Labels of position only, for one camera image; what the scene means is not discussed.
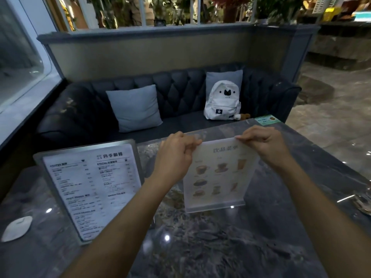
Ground small grey cushion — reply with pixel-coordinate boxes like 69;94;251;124
205;69;243;99

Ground white cat print backpack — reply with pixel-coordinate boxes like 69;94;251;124
203;80;242;121

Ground green table card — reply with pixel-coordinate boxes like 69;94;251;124
254;114;281;126

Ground person's right forearm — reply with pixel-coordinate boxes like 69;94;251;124
272;156;371;278

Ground drink picture menu sheet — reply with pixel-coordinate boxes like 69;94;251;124
184;138;258;208

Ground white oval coaster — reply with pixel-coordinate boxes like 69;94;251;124
1;216;33;243

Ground green potted plants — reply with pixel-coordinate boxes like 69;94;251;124
87;0;305;26

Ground silver framed text menu board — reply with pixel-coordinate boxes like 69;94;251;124
33;139;144;246

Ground glass saucer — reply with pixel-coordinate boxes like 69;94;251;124
352;184;371;216

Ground dark tufted leather sofa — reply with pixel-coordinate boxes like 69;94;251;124
36;63;302;148

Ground large grey cushion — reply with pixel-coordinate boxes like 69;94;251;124
106;84;163;133

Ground person's left hand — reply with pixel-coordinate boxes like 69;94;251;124
153;131;203;186

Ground yellow box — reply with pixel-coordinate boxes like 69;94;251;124
322;7;343;22

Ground clear acrylic menu stand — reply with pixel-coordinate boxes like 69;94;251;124
183;124;260;214

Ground person's left forearm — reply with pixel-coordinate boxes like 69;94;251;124
61;171;187;278

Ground person's right hand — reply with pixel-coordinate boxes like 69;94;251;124
235;125;293;171

